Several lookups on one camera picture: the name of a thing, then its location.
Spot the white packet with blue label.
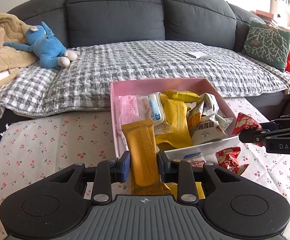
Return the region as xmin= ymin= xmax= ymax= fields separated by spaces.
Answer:
xmin=185 ymin=151 xmax=207 ymax=168

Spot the green patterned cushion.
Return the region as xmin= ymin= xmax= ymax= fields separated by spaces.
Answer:
xmin=242 ymin=20 xmax=290 ymax=72

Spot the yellow ribbed snack packet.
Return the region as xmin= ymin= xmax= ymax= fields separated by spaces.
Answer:
xmin=155 ymin=96 xmax=194 ymax=150

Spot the pink cardboard box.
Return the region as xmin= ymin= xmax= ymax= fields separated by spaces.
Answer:
xmin=110 ymin=78 xmax=240 ymax=167

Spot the blue plush toy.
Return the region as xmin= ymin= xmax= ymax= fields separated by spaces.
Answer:
xmin=3 ymin=21 xmax=80 ymax=68

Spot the gold bar snack packet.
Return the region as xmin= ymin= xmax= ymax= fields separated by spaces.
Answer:
xmin=121 ymin=119 xmax=172 ymax=195

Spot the cherry print tablecloth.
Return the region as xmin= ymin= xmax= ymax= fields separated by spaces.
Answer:
xmin=0 ymin=96 xmax=290 ymax=240

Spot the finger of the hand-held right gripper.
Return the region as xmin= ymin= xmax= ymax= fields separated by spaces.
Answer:
xmin=238 ymin=126 xmax=290 ymax=145
xmin=260 ymin=113 xmax=290 ymax=130

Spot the yellow packet with blue label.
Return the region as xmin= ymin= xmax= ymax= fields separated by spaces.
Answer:
xmin=164 ymin=89 xmax=201 ymax=103

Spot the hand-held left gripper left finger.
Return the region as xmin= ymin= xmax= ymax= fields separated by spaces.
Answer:
xmin=45 ymin=151 xmax=131 ymax=205

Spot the large red snack packet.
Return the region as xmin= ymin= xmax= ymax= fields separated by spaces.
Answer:
xmin=232 ymin=112 xmax=266 ymax=147

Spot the clear bread packet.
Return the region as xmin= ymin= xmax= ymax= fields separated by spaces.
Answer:
xmin=137 ymin=92 xmax=173 ymax=134

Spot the dark grey sofa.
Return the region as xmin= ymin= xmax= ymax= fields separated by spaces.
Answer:
xmin=0 ymin=0 xmax=285 ymax=143

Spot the plain grey snack packet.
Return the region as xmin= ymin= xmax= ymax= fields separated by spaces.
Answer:
xmin=199 ymin=93 xmax=233 ymax=130

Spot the grey checked quilt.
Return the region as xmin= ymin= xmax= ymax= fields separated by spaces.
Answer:
xmin=0 ymin=40 xmax=290 ymax=125

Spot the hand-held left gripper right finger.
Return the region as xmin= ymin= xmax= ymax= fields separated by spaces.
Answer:
xmin=157 ymin=150 xmax=243 ymax=203

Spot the white paper sheet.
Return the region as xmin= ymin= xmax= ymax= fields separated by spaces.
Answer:
xmin=186 ymin=52 xmax=212 ymax=59

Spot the pink snack packet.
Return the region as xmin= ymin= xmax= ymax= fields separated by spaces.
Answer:
xmin=115 ymin=94 xmax=142 ymax=153

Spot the small red snack packet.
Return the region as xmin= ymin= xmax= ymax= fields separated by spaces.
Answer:
xmin=215 ymin=146 xmax=250 ymax=176

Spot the large yellow snack packet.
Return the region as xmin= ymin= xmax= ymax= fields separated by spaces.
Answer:
xmin=166 ymin=181 xmax=205 ymax=200

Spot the beige fleece blanket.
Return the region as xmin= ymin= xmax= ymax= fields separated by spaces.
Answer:
xmin=0 ymin=12 xmax=39 ymax=94

